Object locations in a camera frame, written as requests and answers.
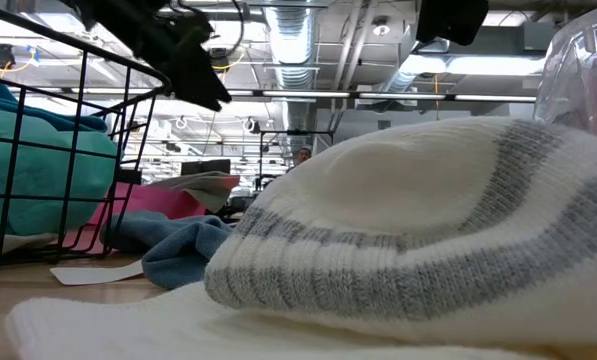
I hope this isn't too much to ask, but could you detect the black wire basket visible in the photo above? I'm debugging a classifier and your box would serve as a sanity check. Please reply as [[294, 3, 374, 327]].
[[0, 2, 173, 270]]

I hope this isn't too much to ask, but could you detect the long ceiling light strip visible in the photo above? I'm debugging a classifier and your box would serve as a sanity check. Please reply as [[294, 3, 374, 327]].
[[7, 87, 538, 104]]

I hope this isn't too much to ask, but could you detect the white sock with grey stripes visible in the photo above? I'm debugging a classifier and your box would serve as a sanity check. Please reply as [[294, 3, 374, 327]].
[[5, 117, 597, 360]]

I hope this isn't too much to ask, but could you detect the blue shirt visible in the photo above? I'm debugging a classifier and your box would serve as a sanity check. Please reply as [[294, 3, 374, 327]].
[[0, 52, 110, 134]]

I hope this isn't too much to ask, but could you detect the red plastic bin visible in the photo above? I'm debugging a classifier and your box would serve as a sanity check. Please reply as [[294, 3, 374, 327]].
[[60, 181, 210, 254]]

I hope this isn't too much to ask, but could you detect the black background monitor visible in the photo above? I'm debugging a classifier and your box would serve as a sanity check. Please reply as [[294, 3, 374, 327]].
[[180, 158, 232, 177]]

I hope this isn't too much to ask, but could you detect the turquoise shirt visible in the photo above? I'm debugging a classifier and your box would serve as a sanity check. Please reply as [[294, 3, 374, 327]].
[[0, 107, 120, 237]]

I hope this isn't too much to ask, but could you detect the clear plastic bin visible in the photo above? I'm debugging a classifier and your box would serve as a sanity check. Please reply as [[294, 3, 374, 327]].
[[531, 2, 597, 142]]

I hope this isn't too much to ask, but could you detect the white shirt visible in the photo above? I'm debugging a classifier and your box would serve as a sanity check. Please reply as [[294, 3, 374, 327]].
[[0, 227, 62, 262]]

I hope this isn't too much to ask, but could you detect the dark blue cloth with tag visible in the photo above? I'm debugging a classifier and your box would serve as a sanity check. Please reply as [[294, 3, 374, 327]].
[[50, 209, 235, 291]]

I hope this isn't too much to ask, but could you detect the silver ventilation duct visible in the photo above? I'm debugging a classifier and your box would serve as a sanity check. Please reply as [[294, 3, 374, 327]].
[[263, 4, 320, 151]]

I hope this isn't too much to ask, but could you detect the person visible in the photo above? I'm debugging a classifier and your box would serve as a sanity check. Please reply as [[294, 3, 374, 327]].
[[291, 146, 313, 169]]

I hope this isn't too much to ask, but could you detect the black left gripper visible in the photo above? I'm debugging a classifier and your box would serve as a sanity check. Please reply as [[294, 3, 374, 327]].
[[60, 0, 232, 113]]

